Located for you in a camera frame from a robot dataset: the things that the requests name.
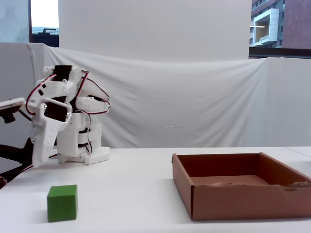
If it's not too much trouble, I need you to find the red black servo cable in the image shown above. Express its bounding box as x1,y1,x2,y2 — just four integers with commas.
75,70,111,115
25,74,58,115

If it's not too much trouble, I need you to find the green cube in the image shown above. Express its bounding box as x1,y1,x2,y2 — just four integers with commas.
47,184,78,223

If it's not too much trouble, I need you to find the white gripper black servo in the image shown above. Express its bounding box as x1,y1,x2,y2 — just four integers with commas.
29,97,73,168

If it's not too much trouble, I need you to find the red white bus cable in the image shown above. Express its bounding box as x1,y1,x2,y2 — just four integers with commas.
0,164,34,176

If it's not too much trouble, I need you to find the dark window sill bar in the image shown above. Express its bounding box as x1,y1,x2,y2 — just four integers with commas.
249,47,311,59

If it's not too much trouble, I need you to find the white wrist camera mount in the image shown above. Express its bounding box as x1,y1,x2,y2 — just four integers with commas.
0,98,27,124

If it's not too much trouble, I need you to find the red brick building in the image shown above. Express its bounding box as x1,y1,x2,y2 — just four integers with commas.
281,0,311,49

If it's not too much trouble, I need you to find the brown cardboard box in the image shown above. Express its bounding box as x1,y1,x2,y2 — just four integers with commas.
171,151,311,221

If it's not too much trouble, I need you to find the grey balconied building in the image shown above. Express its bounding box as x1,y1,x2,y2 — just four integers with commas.
249,0,284,48

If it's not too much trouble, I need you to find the white board panel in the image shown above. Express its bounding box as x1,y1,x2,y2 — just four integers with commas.
58,0,252,62

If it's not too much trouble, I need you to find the white cloth backdrop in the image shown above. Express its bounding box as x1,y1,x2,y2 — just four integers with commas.
0,42,311,149

